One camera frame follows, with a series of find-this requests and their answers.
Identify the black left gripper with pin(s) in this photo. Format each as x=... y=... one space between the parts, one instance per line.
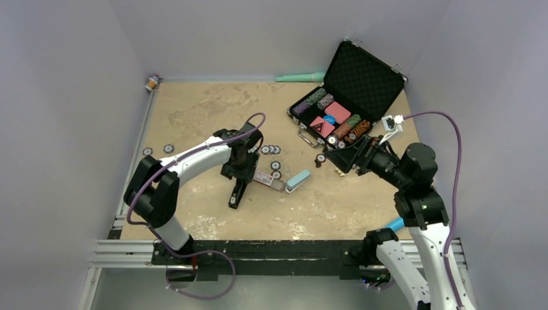
x=246 y=173

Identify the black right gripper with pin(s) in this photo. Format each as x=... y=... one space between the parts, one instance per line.
x=360 y=152

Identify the black stapler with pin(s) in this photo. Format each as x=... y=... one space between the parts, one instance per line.
x=237 y=193

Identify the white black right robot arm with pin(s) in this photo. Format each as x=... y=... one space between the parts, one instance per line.
x=438 y=285

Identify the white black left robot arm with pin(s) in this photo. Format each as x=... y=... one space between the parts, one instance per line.
x=152 y=192

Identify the light blue stapler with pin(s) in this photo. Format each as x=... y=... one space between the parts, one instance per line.
x=297 y=180

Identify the cream chess piece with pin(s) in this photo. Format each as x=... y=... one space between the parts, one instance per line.
x=340 y=172

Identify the poker chip row right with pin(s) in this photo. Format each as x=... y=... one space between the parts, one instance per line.
x=270 y=149

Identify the poker chip above box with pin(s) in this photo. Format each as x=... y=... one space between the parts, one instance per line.
x=275 y=165

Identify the poker chip near box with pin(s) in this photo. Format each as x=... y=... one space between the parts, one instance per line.
x=276 y=174

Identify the blue dealer button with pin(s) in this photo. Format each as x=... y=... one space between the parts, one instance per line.
x=329 y=119

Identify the pink card deck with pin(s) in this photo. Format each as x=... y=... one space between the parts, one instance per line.
x=337 y=112

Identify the black poker chip case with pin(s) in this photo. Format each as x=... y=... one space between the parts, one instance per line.
x=359 y=82

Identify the blue pen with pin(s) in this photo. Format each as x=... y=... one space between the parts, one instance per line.
x=396 y=224

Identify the mint green tube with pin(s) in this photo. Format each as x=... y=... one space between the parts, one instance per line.
x=301 y=78

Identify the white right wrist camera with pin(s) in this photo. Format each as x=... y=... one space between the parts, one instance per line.
x=393 y=127

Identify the aluminium frame rail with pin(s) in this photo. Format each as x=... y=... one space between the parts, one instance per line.
x=136 y=254

